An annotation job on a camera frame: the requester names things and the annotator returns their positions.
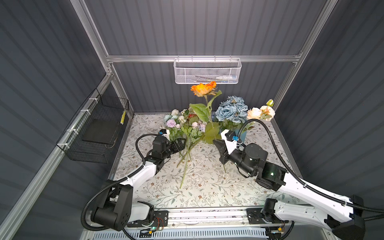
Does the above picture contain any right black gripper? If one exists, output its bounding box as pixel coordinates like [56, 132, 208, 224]
[213, 137, 254, 177]

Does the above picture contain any blue rose bouquet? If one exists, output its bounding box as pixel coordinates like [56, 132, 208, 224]
[214, 96, 248, 132]

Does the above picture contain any peach rose stem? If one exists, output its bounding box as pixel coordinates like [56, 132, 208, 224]
[247, 99, 276, 122]

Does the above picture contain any orange gerbera flower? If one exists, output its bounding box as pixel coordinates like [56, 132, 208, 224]
[190, 81, 222, 128]

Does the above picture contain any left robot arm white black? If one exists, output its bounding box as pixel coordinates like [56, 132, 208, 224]
[81, 131, 187, 232]

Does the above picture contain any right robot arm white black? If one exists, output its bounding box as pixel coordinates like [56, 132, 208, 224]
[213, 140, 366, 240]

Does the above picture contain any blue ceramic vase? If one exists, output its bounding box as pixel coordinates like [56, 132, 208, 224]
[235, 129, 248, 143]

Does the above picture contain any mixed pastel flower bunch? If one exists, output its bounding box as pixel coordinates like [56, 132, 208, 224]
[164, 108, 206, 188]

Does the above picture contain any marker pen in basket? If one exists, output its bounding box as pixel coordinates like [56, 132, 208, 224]
[195, 75, 238, 83]

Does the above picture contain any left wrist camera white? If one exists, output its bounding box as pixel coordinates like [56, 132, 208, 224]
[159, 129, 171, 141]

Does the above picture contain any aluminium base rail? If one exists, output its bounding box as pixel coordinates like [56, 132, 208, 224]
[81, 207, 336, 240]

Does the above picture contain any white wire mesh basket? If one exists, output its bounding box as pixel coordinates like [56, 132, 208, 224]
[173, 57, 242, 85]

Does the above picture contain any black wire basket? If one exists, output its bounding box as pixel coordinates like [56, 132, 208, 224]
[57, 94, 130, 164]

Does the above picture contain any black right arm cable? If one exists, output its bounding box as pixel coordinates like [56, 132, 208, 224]
[236, 118, 384, 221]

